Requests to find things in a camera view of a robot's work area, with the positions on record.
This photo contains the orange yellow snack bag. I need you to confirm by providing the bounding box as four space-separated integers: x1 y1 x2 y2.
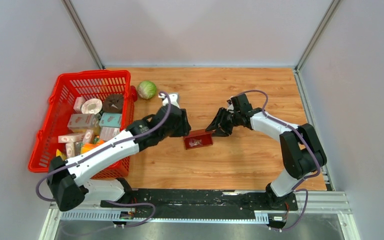
80 140 105 154

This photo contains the pink tape roll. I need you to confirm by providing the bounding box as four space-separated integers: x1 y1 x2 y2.
80 98 103 115

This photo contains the red pepper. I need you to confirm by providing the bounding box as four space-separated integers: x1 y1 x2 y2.
130 85 138 102

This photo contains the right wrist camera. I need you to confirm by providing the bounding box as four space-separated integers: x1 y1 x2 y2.
226 99 234 112

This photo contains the teal box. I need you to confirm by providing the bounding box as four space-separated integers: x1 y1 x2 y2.
99 112 123 129

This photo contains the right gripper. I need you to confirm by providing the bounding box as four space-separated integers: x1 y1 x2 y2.
205 107 241 138

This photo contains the red plastic basket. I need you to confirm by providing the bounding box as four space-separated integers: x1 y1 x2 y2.
27 70 135 173

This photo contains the aluminium frame rail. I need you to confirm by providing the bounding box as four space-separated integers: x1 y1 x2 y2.
39 188 360 240

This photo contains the pink box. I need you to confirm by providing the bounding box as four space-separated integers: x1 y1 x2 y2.
67 113 99 131

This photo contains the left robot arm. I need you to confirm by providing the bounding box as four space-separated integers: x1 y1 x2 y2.
46 104 191 212

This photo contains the green cabbage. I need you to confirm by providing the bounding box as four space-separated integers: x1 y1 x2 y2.
136 80 157 100

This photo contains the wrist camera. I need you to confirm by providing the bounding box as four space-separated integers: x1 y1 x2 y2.
158 92 180 109
226 99 234 112

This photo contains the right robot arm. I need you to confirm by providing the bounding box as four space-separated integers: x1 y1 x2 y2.
206 91 327 210

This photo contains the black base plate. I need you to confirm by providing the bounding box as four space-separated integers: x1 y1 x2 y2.
119 188 298 220

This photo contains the brown round cake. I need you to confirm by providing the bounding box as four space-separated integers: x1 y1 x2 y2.
102 93 124 114

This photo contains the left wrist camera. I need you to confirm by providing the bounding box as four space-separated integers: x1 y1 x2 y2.
158 92 180 109

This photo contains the red paper box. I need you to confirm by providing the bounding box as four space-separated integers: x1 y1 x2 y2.
183 129 213 150

